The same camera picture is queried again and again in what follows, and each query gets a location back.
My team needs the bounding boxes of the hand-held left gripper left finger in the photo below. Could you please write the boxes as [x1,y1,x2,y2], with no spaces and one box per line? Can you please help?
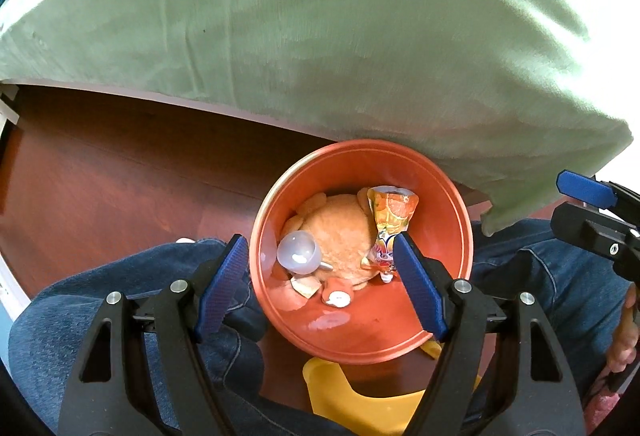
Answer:
[57,233,249,436]

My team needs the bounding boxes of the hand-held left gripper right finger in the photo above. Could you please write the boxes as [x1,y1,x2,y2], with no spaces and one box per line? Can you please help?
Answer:
[393,231,587,436]

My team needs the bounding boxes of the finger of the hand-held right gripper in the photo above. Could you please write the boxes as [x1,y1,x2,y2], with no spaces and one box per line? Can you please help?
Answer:
[556,170,640,229]
[550,200,640,288]

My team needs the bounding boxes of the orange plastic bucket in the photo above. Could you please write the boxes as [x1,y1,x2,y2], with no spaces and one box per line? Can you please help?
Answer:
[249,139,474,365]

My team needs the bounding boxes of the person's right forearm pink sleeve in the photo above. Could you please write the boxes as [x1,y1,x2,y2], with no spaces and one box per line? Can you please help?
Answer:
[582,378,628,435]

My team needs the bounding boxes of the person's right hand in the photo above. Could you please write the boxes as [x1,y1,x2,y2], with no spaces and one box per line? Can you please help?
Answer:
[606,283,640,373]

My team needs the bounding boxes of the person's right leg in jeans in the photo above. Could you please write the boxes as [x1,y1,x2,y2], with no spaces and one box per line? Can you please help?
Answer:
[470,219,633,417]

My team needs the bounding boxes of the person's leg in jeans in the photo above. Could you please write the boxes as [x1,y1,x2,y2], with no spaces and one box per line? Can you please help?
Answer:
[7,237,351,436]
[470,219,633,417]

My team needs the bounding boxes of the orange juice pouch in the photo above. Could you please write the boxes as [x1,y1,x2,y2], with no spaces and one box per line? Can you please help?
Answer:
[366,186,420,284]

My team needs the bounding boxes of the small cardboard scrap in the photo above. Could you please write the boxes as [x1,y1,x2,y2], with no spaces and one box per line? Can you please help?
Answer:
[290,275,322,300]

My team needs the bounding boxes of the orange plush toy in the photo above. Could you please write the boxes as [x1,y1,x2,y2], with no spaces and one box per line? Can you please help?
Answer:
[280,193,382,291]

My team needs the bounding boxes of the yellow plastic container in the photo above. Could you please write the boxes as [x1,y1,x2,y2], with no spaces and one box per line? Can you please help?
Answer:
[302,340,483,436]

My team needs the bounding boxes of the person's left leg in jeans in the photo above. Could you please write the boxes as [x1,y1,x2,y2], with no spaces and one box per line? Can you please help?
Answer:
[7,237,351,436]

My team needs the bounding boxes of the green blanket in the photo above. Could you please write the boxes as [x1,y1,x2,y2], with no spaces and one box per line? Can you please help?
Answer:
[0,0,635,237]

